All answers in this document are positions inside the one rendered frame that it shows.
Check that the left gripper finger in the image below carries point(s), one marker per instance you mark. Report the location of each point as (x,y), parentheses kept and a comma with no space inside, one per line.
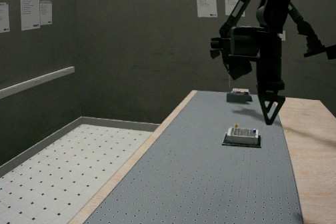
(279,100)
(270,103)

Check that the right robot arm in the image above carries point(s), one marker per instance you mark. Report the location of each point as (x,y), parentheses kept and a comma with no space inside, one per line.
(303,28)

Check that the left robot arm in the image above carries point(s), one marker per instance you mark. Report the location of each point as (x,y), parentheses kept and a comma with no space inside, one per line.
(246,42)

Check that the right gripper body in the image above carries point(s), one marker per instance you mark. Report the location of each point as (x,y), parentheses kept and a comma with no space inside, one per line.
(225,60)

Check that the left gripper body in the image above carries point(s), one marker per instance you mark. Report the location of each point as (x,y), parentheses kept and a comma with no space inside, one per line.
(275,82)

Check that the white grid rack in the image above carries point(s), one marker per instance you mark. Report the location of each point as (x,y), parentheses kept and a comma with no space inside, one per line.
(240,136)

